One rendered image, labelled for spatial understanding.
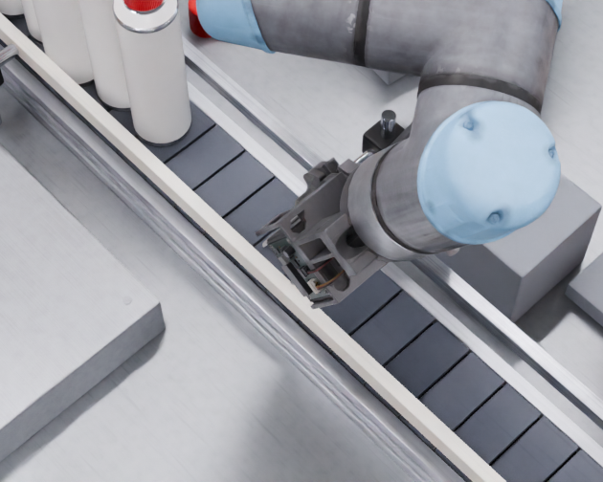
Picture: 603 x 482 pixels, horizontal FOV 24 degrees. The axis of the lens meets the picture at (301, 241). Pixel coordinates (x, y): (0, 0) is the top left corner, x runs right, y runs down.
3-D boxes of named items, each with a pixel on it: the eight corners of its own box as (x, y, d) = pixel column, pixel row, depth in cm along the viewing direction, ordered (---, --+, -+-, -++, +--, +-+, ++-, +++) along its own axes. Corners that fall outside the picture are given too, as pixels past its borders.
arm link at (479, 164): (584, 108, 80) (557, 250, 78) (493, 145, 90) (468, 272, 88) (463, 65, 77) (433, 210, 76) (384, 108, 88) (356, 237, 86)
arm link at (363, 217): (431, 114, 89) (504, 215, 90) (401, 128, 93) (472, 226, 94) (346, 182, 86) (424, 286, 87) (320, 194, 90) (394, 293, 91)
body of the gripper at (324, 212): (249, 230, 101) (306, 205, 90) (333, 163, 104) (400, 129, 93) (311, 314, 102) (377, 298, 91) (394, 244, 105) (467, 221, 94)
